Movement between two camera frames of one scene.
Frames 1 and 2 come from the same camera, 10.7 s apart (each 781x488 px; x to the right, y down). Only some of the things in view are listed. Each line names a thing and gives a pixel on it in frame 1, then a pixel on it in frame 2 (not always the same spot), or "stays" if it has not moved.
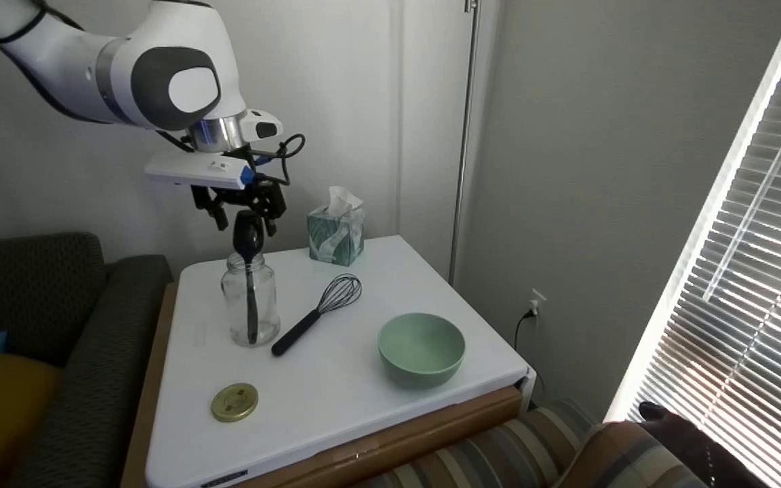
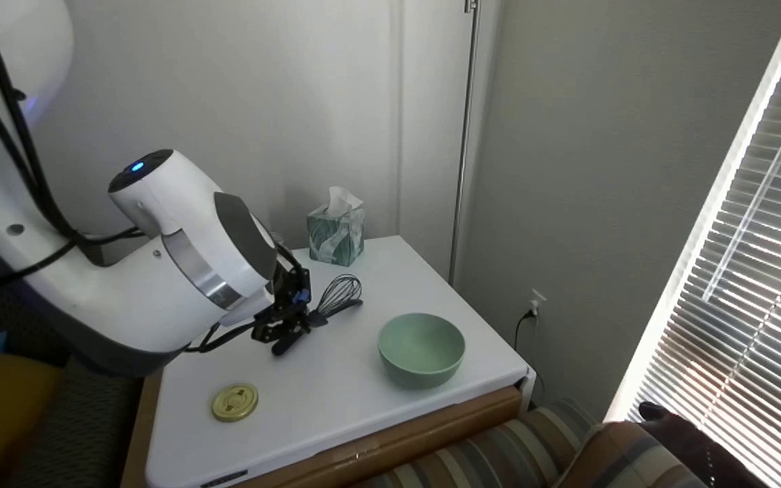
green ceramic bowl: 419,350 stays
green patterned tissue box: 335,230 stays
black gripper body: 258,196 to 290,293
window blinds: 742,348 stays
